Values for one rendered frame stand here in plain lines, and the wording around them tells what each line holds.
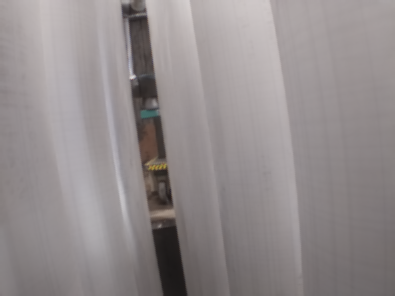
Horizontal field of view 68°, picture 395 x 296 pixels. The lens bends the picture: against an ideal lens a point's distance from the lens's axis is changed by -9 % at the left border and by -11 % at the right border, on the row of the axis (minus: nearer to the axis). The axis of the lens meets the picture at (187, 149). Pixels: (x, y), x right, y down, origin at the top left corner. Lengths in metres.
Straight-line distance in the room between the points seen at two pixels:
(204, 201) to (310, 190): 0.55
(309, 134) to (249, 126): 0.21
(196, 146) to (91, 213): 0.38
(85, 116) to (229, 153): 0.17
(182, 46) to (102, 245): 0.47
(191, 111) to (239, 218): 0.35
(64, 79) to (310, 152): 0.28
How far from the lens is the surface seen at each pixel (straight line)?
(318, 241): 0.18
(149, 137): 5.68
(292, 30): 0.17
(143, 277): 0.77
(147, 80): 2.49
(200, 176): 0.70
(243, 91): 0.37
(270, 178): 0.37
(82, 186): 0.36
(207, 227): 0.72
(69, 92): 0.37
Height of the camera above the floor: 0.50
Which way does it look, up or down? 3 degrees down
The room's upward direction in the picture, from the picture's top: 8 degrees counter-clockwise
